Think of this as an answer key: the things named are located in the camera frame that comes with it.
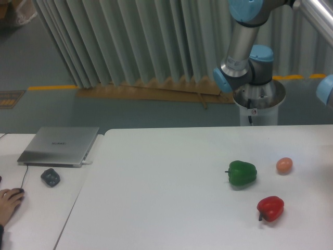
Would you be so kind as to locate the brown egg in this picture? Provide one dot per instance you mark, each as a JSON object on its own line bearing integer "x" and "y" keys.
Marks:
{"x": 284, "y": 165}

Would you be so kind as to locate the flat brown cardboard sheet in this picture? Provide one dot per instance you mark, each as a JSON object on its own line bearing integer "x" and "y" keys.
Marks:
{"x": 205, "y": 91}

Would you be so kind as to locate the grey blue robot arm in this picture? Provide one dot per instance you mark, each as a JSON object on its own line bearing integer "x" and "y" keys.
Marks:
{"x": 247, "y": 69}

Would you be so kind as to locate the black computer mouse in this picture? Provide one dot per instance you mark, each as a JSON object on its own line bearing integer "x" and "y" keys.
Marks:
{"x": 17, "y": 194}

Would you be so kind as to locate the silver closed laptop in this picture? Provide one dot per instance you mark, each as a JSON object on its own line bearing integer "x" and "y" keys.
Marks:
{"x": 59, "y": 146}

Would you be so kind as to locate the person hand on mouse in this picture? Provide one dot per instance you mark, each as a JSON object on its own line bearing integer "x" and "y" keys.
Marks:
{"x": 7, "y": 207}

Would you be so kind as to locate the red bell pepper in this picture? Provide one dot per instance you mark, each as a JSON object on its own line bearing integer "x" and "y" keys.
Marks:
{"x": 270, "y": 208}

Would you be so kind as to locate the white laptop cable plug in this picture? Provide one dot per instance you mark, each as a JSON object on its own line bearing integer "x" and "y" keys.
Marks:
{"x": 86, "y": 163}

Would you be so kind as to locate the green bell pepper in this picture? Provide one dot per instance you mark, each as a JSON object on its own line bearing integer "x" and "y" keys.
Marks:
{"x": 241, "y": 173}

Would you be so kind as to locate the grey green curtain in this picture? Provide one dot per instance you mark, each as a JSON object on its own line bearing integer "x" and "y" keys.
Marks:
{"x": 104, "y": 42}

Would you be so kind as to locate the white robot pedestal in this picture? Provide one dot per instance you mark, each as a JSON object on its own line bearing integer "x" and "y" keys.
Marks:
{"x": 258, "y": 109}

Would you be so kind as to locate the dark sleeved forearm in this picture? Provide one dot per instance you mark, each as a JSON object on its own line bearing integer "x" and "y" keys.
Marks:
{"x": 1, "y": 235}

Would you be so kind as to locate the small black plastic tray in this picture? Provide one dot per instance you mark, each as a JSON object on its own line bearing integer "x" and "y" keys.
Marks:
{"x": 50, "y": 177}

